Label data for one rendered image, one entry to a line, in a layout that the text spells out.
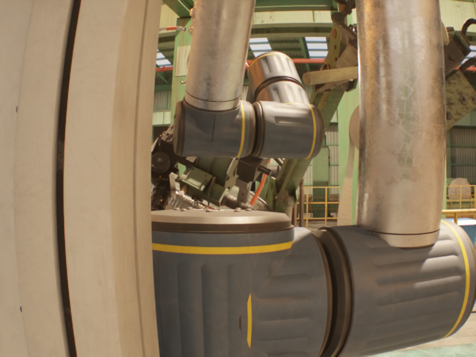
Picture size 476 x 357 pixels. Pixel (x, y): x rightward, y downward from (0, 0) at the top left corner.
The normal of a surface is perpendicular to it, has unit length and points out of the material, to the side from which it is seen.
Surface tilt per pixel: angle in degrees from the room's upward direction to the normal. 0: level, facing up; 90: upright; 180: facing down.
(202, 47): 116
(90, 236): 90
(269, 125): 89
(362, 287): 71
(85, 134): 90
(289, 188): 153
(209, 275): 90
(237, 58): 121
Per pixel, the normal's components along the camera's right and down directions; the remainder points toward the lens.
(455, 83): -0.21, -0.04
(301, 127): 0.22, -0.05
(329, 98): 0.08, 0.87
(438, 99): 0.48, 0.10
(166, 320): -0.50, -0.03
